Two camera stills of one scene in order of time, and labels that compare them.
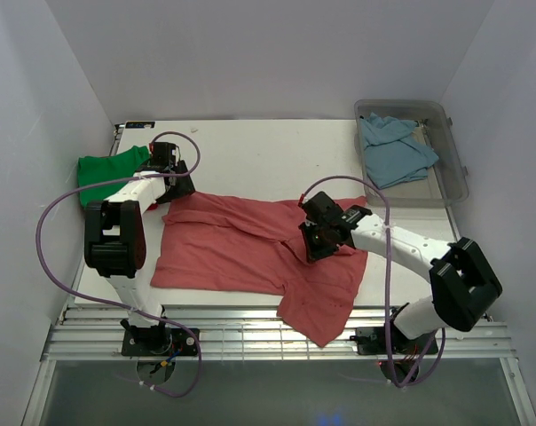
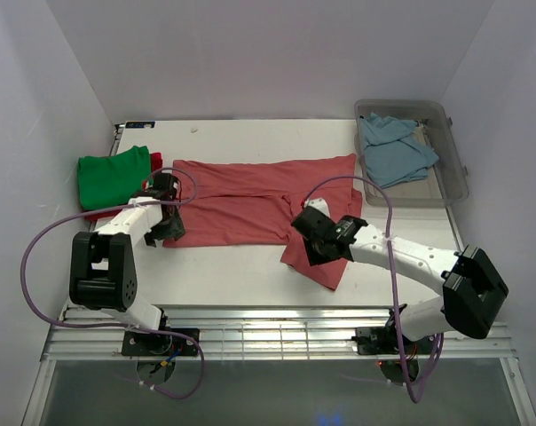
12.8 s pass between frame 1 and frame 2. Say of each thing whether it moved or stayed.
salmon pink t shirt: moved
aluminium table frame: stayed
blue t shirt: stayed
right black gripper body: stayed
